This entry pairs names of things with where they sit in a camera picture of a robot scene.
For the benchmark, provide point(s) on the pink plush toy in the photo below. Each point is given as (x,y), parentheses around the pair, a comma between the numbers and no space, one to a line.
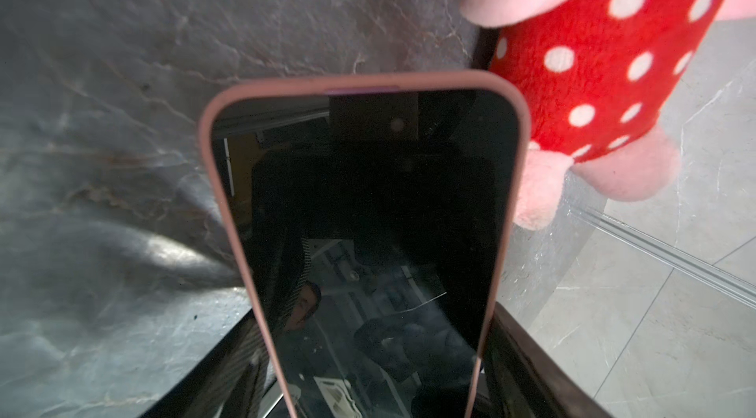
(595,75)

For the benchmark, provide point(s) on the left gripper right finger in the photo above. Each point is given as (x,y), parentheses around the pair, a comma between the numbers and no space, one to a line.
(523,381)

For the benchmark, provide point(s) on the dark phone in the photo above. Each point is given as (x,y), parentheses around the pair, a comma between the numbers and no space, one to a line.
(369,217)

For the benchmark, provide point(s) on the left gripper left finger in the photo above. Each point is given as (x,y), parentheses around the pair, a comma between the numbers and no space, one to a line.
(228,382)

